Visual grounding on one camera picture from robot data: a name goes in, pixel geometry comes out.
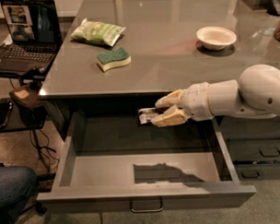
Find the green chip bag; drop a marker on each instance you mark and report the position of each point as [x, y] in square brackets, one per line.
[97, 32]

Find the grey lower drawer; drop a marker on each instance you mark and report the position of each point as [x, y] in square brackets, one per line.
[260, 170]

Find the metal drawer handle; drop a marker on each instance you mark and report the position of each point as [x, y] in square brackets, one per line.
[146, 206]

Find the open grey top drawer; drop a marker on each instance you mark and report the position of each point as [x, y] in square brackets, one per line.
[108, 161]

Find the black smartphone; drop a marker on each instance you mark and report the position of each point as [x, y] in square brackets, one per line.
[5, 111]

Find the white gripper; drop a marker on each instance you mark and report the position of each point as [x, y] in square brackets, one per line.
[196, 101]

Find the black laptop stand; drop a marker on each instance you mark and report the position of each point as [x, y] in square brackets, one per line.
[15, 124]

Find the blue jeans knee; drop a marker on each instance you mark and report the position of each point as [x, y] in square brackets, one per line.
[17, 184]

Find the white paper bowl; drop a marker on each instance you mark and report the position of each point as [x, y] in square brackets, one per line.
[215, 38]

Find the black rxbar chocolate wrapper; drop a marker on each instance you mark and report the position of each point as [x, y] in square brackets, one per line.
[146, 115]

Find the black power adapter box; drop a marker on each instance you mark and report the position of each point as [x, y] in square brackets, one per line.
[31, 109]

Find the grey middle drawer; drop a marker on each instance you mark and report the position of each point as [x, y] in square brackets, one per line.
[251, 139]

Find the green yellow sponge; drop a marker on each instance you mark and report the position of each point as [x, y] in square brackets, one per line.
[112, 59]

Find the black open laptop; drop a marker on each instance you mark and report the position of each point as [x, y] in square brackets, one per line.
[35, 37]

